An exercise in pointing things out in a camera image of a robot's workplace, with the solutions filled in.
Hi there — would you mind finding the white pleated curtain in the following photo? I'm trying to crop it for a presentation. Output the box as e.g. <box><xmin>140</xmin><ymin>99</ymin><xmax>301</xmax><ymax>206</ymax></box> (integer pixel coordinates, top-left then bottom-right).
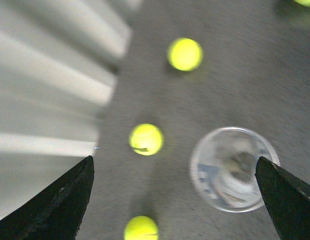
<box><xmin>0</xmin><ymin>0</ymin><xmax>142</xmax><ymax>220</ymax></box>

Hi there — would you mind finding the middle yellow tennis ball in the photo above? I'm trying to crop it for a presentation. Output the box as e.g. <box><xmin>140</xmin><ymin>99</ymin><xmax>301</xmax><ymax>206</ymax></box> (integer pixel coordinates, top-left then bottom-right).
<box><xmin>167</xmin><ymin>37</ymin><xmax>204</xmax><ymax>72</ymax></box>

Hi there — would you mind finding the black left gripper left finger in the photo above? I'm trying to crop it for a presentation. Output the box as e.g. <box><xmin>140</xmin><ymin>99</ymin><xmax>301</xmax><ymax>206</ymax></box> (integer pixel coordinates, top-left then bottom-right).
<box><xmin>0</xmin><ymin>155</ymin><xmax>95</xmax><ymax>240</ymax></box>

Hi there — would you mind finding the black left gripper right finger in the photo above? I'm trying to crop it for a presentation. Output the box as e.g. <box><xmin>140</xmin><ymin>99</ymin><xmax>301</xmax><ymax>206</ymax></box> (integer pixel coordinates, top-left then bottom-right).
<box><xmin>255</xmin><ymin>156</ymin><xmax>310</xmax><ymax>240</ymax></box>

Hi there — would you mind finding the tennis ball with Wilson logo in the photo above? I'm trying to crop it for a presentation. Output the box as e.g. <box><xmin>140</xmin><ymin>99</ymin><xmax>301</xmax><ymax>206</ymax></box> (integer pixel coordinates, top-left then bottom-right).
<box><xmin>294</xmin><ymin>0</ymin><xmax>310</xmax><ymax>8</ymax></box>

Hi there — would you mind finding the yellow tennis ball with mark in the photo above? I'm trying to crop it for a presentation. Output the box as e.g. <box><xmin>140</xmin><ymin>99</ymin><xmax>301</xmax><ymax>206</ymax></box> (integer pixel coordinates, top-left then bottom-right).
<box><xmin>128</xmin><ymin>123</ymin><xmax>164</xmax><ymax>156</ymax></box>

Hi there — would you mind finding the far left yellow tennis ball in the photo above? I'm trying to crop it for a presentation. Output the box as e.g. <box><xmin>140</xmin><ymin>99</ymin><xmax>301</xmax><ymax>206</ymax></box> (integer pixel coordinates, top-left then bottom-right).
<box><xmin>123</xmin><ymin>215</ymin><xmax>159</xmax><ymax>240</ymax></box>

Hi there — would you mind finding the clear tennis ball can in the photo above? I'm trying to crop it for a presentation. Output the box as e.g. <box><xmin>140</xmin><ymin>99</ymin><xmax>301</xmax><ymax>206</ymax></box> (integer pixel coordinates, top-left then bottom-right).
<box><xmin>189</xmin><ymin>126</ymin><xmax>280</xmax><ymax>213</ymax></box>

